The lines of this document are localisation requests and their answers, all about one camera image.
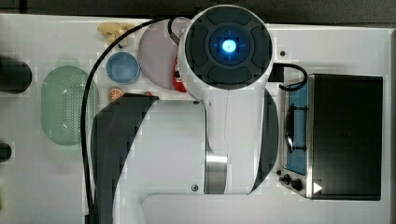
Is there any red plush ketchup bottle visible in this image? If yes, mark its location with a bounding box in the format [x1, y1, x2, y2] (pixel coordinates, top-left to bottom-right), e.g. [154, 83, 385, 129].
[173, 57, 187, 92]

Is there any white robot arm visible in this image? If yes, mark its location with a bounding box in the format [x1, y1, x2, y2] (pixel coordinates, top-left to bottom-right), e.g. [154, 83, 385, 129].
[90, 5, 279, 224]

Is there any round pink plate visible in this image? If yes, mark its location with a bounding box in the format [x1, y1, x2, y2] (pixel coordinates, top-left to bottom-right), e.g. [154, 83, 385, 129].
[138, 19, 178, 90]

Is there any plush orange slice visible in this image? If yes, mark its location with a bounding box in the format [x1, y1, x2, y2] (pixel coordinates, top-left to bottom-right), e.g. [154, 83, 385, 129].
[108, 88, 123, 102]

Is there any blue bowl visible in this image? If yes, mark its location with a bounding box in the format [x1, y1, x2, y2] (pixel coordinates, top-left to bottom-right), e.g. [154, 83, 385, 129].
[106, 52, 140, 85]

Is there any yellow plush banana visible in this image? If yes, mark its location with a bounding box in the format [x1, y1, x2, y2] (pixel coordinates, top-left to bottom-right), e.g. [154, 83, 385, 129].
[97, 22, 134, 45]

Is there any silver black toaster oven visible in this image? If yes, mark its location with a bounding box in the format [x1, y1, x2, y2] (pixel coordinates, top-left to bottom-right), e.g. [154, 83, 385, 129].
[279, 74, 383, 201]

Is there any green perforated colander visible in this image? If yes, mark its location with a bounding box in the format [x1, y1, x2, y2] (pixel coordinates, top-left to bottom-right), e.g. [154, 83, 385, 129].
[41, 65, 89, 146]

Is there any black cylinder upper left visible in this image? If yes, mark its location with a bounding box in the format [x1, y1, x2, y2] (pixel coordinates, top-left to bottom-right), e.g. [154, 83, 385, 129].
[0, 57, 33, 94]

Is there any black cylinder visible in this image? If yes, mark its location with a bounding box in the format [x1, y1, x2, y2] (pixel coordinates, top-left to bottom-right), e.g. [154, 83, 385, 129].
[0, 57, 33, 94]
[0, 143, 12, 162]

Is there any black cylinder lower left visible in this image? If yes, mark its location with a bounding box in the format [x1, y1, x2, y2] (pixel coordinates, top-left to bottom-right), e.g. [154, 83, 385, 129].
[0, 143, 12, 162]

